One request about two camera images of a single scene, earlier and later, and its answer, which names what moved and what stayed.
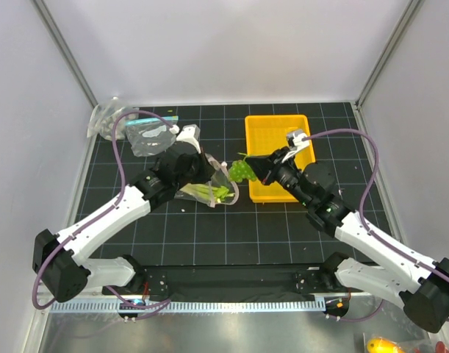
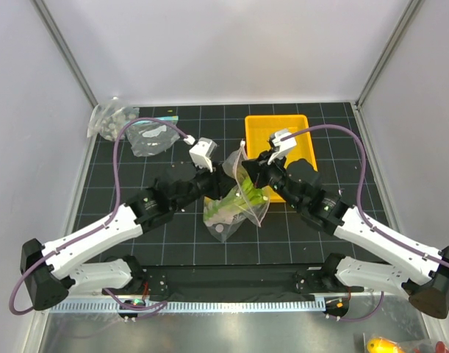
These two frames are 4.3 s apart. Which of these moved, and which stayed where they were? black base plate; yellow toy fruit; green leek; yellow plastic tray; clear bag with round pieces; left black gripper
Moved: green leek; left black gripper
Stayed: yellow toy fruit; yellow plastic tray; clear bag with round pieces; black base plate
